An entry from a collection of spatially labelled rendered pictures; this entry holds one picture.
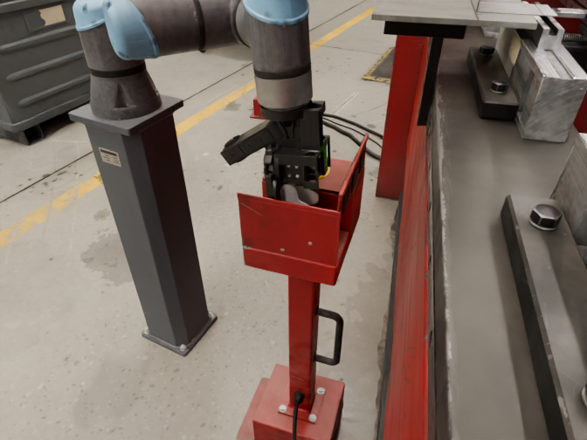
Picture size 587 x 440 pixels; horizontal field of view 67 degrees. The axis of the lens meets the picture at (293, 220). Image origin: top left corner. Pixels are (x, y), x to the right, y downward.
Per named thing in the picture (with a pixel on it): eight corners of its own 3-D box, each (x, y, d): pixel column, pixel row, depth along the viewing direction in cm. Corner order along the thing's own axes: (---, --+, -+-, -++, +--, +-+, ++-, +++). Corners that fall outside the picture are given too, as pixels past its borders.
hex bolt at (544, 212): (526, 213, 46) (530, 201, 45) (554, 216, 45) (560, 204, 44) (530, 229, 44) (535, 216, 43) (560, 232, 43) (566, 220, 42)
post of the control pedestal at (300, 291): (295, 388, 116) (295, 228, 83) (314, 395, 115) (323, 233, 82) (288, 407, 112) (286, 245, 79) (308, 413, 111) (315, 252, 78)
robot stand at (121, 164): (141, 336, 144) (66, 113, 97) (176, 299, 157) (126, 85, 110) (184, 357, 138) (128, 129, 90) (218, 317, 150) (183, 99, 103)
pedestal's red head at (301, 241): (282, 202, 90) (280, 120, 79) (359, 216, 86) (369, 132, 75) (243, 265, 75) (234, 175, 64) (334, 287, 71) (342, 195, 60)
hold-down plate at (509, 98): (466, 60, 94) (469, 45, 92) (493, 62, 93) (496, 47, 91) (479, 118, 71) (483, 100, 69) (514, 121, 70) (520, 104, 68)
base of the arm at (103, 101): (76, 112, 97) (62, 66, 91) (126, 89, 108) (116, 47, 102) (127, 125, 92) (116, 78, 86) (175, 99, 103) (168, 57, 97)
